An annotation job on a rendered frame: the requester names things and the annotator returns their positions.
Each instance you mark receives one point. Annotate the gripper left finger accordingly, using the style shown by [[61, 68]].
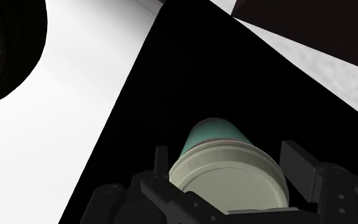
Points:
[[157, 192]]

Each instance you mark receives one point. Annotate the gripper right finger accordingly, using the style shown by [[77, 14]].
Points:
[[333, 186]]

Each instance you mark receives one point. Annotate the teal can with pale lid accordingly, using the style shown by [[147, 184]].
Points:
[[231, 180]]

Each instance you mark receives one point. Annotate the black round object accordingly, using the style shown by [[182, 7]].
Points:
[[8, 46]]

